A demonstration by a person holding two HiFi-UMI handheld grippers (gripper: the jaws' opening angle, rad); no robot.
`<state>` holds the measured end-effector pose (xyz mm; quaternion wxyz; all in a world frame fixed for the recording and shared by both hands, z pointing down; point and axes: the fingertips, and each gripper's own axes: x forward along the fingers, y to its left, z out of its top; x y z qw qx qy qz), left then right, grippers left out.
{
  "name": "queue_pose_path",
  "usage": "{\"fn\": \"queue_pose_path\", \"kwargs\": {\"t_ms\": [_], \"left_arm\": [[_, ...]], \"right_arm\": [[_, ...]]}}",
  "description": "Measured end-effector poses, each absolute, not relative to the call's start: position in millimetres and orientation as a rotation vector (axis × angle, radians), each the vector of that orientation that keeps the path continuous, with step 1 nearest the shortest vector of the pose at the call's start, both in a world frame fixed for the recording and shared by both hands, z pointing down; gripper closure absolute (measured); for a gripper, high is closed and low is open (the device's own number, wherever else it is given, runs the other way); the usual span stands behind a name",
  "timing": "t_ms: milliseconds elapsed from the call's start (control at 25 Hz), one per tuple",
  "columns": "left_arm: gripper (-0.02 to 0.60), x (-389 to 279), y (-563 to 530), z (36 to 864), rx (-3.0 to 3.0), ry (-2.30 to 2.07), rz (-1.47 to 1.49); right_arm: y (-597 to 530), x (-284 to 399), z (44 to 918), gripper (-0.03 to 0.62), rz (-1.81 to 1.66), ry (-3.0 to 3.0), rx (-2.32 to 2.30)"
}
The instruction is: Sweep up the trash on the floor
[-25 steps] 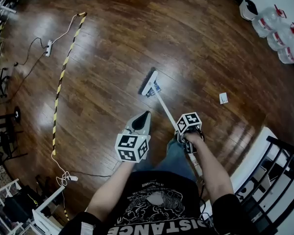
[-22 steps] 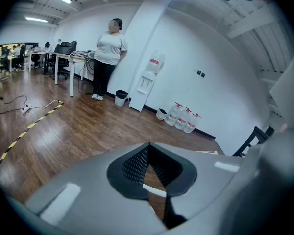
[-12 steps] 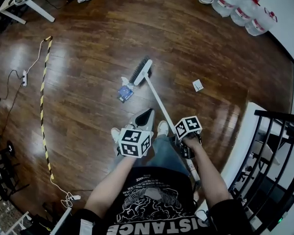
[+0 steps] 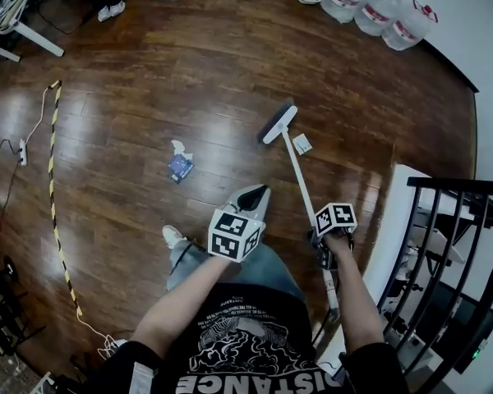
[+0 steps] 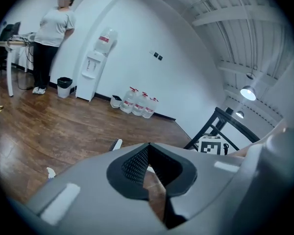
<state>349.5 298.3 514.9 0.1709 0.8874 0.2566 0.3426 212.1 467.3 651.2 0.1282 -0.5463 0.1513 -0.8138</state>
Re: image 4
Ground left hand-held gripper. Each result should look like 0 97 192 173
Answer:
207 183 273 264

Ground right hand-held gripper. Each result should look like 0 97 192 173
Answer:
310 202 358 271

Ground blue packet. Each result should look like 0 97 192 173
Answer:
167 153 196 186

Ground white broom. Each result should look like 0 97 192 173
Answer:
256 98 341 324

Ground person's left forearm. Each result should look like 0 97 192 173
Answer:
129 256 231 359

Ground person's right forearm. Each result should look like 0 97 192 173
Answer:
324 234 385 355

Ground person's blue jeans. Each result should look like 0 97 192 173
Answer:
165 238 307 303

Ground person's white left shoe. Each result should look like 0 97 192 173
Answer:
162 224 189 250

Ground black stair railing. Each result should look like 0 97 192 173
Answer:
376 176 493 394

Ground person's black printed t-shirt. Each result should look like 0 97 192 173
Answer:
80 281 412 394

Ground white leg office desk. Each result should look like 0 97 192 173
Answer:
0 14 65 63

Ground tangled white cable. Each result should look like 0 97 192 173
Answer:
76 309 127 360

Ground long yellow black cable cover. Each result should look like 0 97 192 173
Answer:
47 79 85 318

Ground looped black cable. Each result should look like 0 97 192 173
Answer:
0 137 25 192

